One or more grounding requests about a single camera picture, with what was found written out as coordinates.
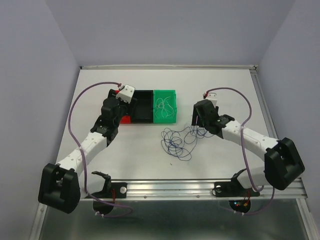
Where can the aluminium back rail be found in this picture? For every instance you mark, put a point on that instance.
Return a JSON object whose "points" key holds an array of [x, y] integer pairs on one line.
{"points": [[168, 67]]}

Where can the aluminium rail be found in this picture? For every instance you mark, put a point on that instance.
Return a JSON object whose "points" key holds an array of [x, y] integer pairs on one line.
{"points": [[193, 189], [263, 104], [168, 67]]}

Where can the aluminium right side rail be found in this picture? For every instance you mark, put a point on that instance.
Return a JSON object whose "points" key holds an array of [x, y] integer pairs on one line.
{"points": [[263, 104]]}

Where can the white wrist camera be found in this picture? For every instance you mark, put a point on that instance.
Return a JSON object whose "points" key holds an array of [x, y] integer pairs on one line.
{"points": [[212, 97], [125, 93]]}

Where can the green plastic bin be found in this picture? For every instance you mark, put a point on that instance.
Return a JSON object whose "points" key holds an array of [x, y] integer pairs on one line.
{"points": [[164, 106]]}

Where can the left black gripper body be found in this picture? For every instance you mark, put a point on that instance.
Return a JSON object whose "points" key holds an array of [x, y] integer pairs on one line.
{"points": [[125, 109]]}

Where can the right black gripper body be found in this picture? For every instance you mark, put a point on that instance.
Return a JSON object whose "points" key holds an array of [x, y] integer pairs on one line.
{"points": [[197, 120]]}

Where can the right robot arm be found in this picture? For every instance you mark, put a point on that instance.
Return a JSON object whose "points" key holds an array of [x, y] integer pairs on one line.
{"points": [[282, 163]]}

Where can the black plastic bin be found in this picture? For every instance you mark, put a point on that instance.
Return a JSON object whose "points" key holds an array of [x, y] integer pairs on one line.
{"points": [[144, 107]]}

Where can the red plastic bin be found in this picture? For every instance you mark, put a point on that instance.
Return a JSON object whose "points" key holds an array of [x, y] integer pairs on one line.
{"points": [[125, 120]]}

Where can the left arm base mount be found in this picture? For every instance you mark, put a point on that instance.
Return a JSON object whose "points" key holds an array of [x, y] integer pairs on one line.
{"points": [[104, 199]]}

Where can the aluminium front rail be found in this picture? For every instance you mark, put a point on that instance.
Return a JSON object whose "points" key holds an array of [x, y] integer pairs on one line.
{"points": [[193, 189]]}

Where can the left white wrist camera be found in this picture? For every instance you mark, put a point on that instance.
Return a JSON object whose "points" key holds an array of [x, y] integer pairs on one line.
{"points": [[125, 93]]}

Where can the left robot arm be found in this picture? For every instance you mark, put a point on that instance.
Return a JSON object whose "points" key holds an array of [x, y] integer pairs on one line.
{"points": [[64, 184]]}

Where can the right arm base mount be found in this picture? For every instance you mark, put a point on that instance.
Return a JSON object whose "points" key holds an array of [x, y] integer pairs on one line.
{"points": [[232, 188]]}

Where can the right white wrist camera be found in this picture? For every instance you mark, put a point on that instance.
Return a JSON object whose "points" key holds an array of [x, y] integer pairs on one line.
{"points": [[212, 97]]}

